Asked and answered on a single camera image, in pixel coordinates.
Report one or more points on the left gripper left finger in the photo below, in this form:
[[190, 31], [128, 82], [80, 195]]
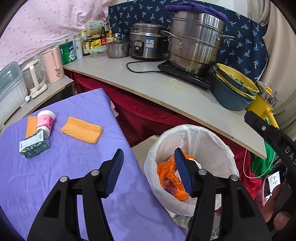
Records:
[[57, 218]]

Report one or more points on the green white milk carton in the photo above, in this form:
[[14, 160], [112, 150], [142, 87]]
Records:
[[34, 144]]

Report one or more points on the orange snack wrapper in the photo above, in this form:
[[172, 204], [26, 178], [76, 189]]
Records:
[[170, 180]]

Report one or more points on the orange foam net sleeve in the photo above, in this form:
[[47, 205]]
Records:
[[82, 130]]

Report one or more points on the pink paper cup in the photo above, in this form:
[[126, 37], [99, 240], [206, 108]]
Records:
[[45, 121]]

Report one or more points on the white lined trash bin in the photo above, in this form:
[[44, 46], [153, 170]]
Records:
[[195, 148]]

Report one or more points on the green plastic bag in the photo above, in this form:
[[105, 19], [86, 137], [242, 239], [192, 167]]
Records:
[[262, 167]]

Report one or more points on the yellow electric pot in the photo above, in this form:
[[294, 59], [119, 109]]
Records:
[[264, 103]]

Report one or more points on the purple table cloth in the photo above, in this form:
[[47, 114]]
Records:
[[132, 211]]

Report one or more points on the clear plastic bottle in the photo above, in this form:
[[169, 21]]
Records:
[[187, 223]]

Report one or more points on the blue yellow stacked basins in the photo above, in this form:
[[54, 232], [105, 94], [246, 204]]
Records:
[[232, 89]]

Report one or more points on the navy patterned cloth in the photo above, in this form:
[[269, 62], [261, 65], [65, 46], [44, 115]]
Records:
[[247, 54]]

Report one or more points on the black induction cooktop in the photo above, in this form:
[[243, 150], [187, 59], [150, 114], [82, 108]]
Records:
[[203, 82]]

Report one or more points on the red velvet cloth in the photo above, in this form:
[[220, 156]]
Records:
[[140, 119]]

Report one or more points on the large steel steamer pot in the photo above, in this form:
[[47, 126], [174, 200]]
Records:
[[195, 40]]

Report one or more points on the white dish rack box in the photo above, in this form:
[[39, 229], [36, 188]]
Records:
[[13, 91]]

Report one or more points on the white glass kettle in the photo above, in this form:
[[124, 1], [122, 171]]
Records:
[[35, 78]]

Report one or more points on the pink electric kettle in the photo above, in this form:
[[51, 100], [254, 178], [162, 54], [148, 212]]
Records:
[[53, 65]]

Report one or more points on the purple cloth on pot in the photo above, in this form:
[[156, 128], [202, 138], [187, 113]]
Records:
[[196, 8]]

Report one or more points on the green tin can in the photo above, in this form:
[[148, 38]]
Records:
[[67, 52]]

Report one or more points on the steel rice cooker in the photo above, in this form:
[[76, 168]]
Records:
[[148, 42]]

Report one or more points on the dark soy sauce bottle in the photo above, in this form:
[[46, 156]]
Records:
[[85, 43]]

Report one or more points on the small steel lidded pot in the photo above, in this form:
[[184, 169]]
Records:
[[118, 49]]

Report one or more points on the white bottle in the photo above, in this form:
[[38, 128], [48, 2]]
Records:
[[78, 46]]

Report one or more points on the pink dotted sheet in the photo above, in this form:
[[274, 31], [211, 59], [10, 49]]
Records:
[[39, 25]]

